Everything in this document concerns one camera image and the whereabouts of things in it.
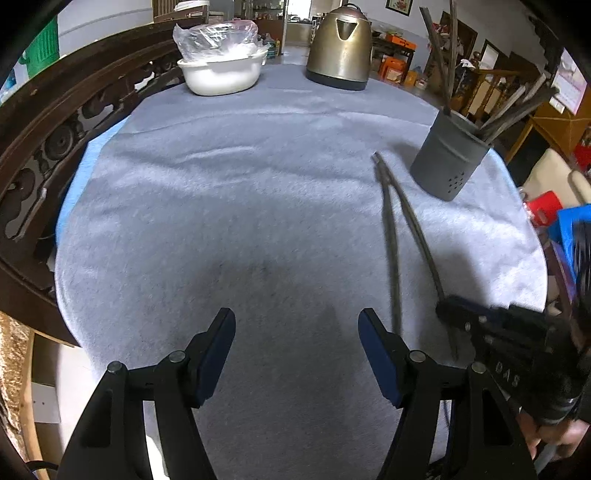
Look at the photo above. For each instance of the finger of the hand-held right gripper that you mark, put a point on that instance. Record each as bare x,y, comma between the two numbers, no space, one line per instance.
461,311

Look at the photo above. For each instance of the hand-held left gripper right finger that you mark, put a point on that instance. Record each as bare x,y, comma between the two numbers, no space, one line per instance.
378,360

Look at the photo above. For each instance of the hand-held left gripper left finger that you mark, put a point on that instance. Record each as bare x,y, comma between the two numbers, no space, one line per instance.
214,360

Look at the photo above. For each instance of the dark chopstick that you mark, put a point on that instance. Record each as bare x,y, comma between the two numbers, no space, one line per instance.
418,230
393,267

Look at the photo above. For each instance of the grey perforated utensil holder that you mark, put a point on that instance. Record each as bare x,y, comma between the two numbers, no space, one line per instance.
443,157

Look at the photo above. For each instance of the bunch of long chopsticks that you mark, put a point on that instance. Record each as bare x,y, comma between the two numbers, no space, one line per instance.
508,121

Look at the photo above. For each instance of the person's right hand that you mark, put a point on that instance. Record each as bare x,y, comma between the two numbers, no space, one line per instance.
558,438

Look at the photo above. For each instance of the red plastic object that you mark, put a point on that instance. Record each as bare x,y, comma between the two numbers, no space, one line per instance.
545,210

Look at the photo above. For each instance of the blue fabric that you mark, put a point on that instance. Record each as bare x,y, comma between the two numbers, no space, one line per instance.
565,230

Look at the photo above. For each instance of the grey table cloth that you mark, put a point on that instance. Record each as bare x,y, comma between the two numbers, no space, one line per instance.
254,207

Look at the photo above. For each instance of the cream chair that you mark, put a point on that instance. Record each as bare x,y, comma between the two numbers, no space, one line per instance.
549,180

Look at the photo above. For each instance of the orange wooden cabinet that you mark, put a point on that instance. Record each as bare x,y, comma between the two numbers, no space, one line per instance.
554,134

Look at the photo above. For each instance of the light blue table cover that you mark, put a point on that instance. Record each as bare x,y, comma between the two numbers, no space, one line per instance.
87,161

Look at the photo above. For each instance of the orange boxes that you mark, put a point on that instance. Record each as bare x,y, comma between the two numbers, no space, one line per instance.
395,64

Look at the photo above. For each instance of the white plastic basin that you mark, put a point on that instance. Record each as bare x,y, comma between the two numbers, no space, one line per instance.
221,76

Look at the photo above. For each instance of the brass-coloured electric kettle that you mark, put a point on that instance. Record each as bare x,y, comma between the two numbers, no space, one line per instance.
339,46

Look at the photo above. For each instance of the clear plastic bag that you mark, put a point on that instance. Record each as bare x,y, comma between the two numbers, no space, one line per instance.
212,41

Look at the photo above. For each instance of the green plastic basket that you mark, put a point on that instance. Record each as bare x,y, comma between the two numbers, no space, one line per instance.
44,48

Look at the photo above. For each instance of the wall calendar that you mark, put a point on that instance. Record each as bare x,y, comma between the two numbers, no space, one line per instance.
570,81

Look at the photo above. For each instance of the framed wall picture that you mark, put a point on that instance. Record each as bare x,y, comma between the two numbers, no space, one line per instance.
400,5

